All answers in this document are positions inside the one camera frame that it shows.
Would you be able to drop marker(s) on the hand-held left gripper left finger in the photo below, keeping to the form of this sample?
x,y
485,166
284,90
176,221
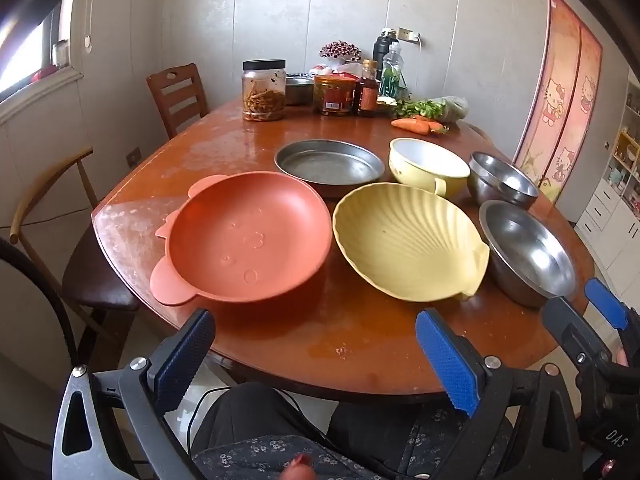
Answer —
x,y
180,355

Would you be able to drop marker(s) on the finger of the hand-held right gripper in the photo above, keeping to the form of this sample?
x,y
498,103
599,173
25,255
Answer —
x,y
567,322
605,300

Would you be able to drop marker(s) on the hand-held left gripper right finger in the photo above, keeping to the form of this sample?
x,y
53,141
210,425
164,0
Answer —
x,y
450,360

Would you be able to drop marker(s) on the yellow shell-shaped plate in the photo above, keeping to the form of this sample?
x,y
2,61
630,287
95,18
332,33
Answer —
x,y
405,245

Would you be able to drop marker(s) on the orange plastic plate with ears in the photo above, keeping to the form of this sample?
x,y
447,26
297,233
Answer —
x,y
240,240

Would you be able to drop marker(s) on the round metal pan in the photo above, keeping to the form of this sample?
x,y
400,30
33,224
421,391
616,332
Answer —
x,y
325,165

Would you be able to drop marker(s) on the person's right hand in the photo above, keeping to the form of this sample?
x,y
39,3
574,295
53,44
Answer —
x,y
622,358

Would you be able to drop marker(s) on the person's left hand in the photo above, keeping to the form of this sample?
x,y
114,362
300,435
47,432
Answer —
x,y
300,469

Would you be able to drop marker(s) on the large steel bowl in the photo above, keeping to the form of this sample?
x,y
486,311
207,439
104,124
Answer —
x,y
530,255

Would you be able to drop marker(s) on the white shelf cabinet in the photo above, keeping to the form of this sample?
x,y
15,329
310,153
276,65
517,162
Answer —
x,y
610,200

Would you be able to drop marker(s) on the curved-back wooden armchair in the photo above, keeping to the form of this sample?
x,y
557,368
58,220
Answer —
x,y
100,280

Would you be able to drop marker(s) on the dark floral garment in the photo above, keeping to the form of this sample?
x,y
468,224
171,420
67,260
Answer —
x,y
250,455

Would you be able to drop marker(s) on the small steel bowl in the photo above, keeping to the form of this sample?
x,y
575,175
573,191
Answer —
x,y
500,180

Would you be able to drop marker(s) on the pink cartoon cat panel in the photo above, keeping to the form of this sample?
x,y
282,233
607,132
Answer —
x,y
560,100

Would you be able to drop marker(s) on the carrot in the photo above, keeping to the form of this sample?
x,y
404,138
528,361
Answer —
x,y
407,126
434,125

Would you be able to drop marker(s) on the bag of green vegetables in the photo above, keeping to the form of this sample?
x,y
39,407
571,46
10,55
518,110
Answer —
x,y
440,107

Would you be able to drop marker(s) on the brown slatted wooden chair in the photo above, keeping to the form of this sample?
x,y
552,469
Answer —
x,y
175,85

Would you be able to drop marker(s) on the black-lidded jar of pickles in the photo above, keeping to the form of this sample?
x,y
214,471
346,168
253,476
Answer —
x,y
264,95

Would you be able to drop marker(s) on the brown sauce bottle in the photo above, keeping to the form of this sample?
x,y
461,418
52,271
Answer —
x,y
366,92

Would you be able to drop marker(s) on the orange-lidded sauce jar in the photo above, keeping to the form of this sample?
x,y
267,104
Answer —
x,y
334,97

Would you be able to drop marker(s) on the steel lidded pot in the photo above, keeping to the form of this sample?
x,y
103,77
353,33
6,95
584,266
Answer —
x,y
299,91

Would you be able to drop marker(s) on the clear plastic bottle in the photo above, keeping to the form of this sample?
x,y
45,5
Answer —
x,y
392,72

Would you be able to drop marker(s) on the red and white packet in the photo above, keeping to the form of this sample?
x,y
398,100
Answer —
x,y
345,67

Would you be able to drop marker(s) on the black bottle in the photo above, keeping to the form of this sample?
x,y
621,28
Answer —
x,y
380,47

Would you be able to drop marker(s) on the dried flower bunch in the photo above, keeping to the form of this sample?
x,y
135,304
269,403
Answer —
x,y
340,51

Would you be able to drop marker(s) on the window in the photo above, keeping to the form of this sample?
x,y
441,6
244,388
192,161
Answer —
x,y
25,60

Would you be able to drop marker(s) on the low wall outlet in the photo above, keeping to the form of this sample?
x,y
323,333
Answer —
x,y
133,156

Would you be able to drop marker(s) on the wall socket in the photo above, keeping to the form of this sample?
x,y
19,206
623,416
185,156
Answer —
x,y
407,34

